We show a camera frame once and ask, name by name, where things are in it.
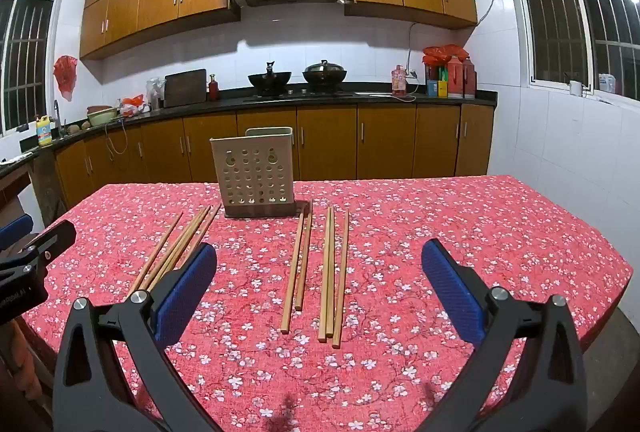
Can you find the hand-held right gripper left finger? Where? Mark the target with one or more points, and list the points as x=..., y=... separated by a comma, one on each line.
x=187, y=292

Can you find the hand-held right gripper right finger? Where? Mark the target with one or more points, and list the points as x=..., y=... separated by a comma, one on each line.
x=450, y=292

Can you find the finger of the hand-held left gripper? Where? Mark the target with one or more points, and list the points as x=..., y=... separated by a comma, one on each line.
x=15, y=230
x=55, y=237

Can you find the beige perforated utensil holder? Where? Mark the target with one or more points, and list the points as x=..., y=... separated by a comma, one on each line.
x=255, y=172

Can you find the orange stool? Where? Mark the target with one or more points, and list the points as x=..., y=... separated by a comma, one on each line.
x=22, y=362

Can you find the red floral tablecloth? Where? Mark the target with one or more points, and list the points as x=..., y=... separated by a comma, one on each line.
x=400, y=212

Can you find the yellow bottle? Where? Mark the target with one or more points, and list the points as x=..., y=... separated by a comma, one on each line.
x=45, y=135

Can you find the metal faucet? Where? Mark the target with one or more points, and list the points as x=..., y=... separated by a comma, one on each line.
x=56, y=112

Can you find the green plastic basin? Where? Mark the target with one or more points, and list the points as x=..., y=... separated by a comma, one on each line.
x=102, y=116

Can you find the orange plastic bag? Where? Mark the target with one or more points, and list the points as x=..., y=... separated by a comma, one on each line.
x=132, y=103

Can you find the red hanging plastic bag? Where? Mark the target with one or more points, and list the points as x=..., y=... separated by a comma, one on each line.
x=65, y=75

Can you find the wooden base cabinets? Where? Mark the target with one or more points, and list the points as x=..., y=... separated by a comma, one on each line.
x=385, y=142

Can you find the clear plastic jar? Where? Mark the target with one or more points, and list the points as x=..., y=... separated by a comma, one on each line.
x=155, y=92

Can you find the black kitchen countertop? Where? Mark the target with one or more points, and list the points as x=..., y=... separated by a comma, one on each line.
x=225, y=103

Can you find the dark cutting board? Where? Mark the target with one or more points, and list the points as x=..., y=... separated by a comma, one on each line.
x=185, y=87

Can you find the yellow box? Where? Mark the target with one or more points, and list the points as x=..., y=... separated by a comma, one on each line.
x=442, y=89

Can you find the small red bottle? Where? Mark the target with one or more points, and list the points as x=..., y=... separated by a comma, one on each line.
x=214, y=90

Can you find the blue box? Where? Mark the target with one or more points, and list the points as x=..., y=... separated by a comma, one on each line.
x=431, y=88

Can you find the red thermos flask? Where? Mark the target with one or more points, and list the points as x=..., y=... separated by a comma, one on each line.
x=470, y=80
x=455, y=80

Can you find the pink detergent bottle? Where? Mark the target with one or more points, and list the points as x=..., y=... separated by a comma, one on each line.
x=399, y=82

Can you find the green packet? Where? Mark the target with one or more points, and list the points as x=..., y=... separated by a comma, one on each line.
x=442, y=73

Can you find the black gas stove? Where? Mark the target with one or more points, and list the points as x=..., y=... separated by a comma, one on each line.
x=300, y=93

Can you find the white mug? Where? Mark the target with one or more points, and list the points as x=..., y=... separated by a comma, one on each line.
x=576, y=88

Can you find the wok with lid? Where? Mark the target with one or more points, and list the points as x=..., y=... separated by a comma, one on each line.
x=324, y=75

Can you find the white box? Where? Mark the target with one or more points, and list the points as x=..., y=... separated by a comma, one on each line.
x=606, y=84

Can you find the large barred window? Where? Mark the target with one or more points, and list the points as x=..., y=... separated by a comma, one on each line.
x=550, y=12

